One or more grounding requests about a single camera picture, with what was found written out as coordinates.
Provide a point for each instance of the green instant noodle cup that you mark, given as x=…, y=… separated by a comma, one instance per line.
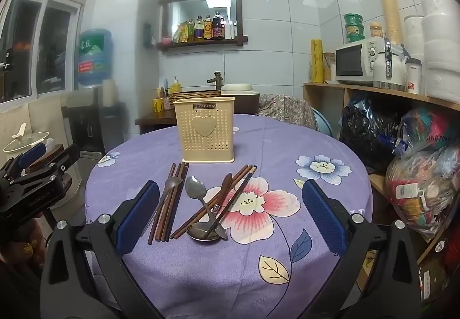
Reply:
x=354, y=32
x=354, y=20

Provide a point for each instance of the floral cloth cover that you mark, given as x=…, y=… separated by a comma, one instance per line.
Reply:
x=287, y=110

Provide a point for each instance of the white microwave oven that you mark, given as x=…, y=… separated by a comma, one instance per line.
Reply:
x=352, y=62

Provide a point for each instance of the tall stack of white bowls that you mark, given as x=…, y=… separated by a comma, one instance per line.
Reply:
x=440, y=35

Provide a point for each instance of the yellow snack packet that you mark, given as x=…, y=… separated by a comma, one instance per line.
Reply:
x=183, y=31

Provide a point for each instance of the large metal spoon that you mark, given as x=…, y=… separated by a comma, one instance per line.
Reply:
x=199, y=233

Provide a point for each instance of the amber sauce bottle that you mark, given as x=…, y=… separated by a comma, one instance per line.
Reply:
x=207, y=29

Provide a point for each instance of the beige plastic cutlery holder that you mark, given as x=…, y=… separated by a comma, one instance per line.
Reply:
x=205, y=139

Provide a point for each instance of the yellow wrapped roll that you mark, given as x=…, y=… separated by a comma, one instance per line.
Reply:
x=317, y=60

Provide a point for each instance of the sliding glass window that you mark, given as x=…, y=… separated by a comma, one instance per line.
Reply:
x=54, y=49

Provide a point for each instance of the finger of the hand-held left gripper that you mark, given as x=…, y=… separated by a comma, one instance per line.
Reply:
x=63, y=159
x=32, y=153

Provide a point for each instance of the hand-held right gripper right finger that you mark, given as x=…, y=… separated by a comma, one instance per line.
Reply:
x=323, y=220

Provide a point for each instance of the light wooden shelf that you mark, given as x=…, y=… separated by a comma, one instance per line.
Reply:
x=320, y=103

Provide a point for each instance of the brown wooden spoon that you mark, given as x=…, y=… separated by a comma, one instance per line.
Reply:
x=226, y=180

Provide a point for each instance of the yellow mug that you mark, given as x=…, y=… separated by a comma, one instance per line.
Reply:
x=158, y=105

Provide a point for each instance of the bronze faucet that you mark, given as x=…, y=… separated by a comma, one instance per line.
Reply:
x=216, y=78

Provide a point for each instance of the glass jar with lid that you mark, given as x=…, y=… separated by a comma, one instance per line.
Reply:
x=329, y=69

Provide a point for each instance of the small metal spoon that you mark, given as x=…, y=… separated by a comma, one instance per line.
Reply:
x=174, y=182

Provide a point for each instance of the blue water jug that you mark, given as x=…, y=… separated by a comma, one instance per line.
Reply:
x=94, y=56

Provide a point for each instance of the white green snack packet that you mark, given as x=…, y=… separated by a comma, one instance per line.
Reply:
x=176, y=35

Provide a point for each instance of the pink small bowl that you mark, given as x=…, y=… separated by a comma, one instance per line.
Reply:
x=166, y=41

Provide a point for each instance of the cream electric kettle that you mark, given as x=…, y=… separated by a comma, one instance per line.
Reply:
x=390, y=69

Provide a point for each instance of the pink patterned pump bottle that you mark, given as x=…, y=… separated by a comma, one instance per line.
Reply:
x=167, y=103

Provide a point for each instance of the white tumbler with red print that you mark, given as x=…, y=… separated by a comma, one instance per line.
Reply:
x=413, y=78

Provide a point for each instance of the dark soy sauce bottle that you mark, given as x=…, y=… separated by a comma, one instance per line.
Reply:
x=217, y=28

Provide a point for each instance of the dark chopstick with pale tip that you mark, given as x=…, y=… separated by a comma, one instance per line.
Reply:
x=244, y=184

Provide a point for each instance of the slim white plastic bottle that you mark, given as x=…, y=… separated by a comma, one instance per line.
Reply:
x=233, y=32

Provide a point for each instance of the light blue plastic basin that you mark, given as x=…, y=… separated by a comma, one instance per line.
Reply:
x=323, y=123

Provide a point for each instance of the tall stack of paper cups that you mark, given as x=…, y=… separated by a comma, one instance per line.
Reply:
x=388, y=2

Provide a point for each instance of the cream cloth cover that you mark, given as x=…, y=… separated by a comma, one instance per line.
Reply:
x=21, y=114

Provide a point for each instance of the black plastic bag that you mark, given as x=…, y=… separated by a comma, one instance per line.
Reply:
x=370, y=139

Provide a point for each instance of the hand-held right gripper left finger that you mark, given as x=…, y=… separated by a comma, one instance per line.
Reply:
x=138, y=220

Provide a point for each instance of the colourful filled plastic bag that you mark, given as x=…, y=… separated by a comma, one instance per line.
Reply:
x=427, y=189

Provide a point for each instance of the purple label bottle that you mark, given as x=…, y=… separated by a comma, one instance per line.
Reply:
x=198, y=30

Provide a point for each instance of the purple floral tablecloth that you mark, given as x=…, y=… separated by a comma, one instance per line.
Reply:
x=258, y=146

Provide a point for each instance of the yellow oil bottle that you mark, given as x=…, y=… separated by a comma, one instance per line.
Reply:
x=191, y=31

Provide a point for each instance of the cream paper cup tube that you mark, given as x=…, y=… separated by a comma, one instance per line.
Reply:
x=109, y=92

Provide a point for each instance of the yellow jar with lid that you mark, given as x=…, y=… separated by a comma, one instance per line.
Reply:
x=376, y=31

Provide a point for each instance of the brown wooden chopstick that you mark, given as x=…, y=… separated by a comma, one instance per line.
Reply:
x=160, y=229
x=174, y=218
x=166, y=229
x=152, y=232
x=240, y=175
x=235, y=175

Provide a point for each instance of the yellow soap bottle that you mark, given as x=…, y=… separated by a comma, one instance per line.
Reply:
x=175, y=87

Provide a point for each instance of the grey water dispenser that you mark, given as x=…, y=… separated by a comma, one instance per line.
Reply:
x=107, y=128

